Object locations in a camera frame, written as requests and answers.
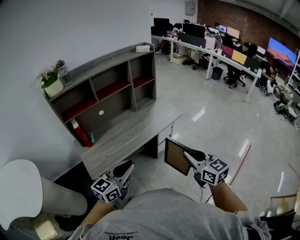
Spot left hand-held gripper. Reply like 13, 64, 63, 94
90, 160, 136, 210

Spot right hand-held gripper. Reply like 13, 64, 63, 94
183, 147, 230, 188

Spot grey wooden shelf unit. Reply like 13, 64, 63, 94
43, 42, 157, 148

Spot person's left forearm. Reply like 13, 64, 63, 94
79, 199, 117, 228

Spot person's right forearm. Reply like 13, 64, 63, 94
208, 181, 249, 213

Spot grey wooden desk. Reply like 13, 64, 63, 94
75, 103, 183, 180

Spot long white office desk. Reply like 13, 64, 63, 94
151, 35, 263, 103

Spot yellow desk divider panel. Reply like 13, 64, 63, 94
231, 50, 248, 65

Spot pink desk divider panel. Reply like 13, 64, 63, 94
221, 45, 234, 57

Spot dark desk divider panel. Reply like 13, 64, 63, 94
177, 32, 207, 49

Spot person's grey shirt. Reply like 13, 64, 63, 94
67, 188, 272, 240

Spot dark trash bin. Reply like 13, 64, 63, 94
211, 67, 224, 81

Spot black office chair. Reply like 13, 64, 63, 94
224, 65, 246, 89

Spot white storage crate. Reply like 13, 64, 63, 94
172, 52, 188, 66

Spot white green wheeled machine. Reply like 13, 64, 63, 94
273, 99, 298, 123

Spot white round table top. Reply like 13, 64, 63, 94
0, 159, 44, 232

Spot white pot with flowers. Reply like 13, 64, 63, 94
36, 64, 64, 98

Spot clear glass jar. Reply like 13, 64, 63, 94
55, 60, 73, 87

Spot large black monitor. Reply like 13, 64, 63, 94
182, 22, 206, 39

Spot small black monitor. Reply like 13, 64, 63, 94
153, 18, 170, 37

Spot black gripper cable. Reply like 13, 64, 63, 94
198, 185, 214, 203

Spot large wall screen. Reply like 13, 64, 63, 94
264, 37, 298, 71

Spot grey wall electrical box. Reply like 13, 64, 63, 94
184, 0, 196, 16

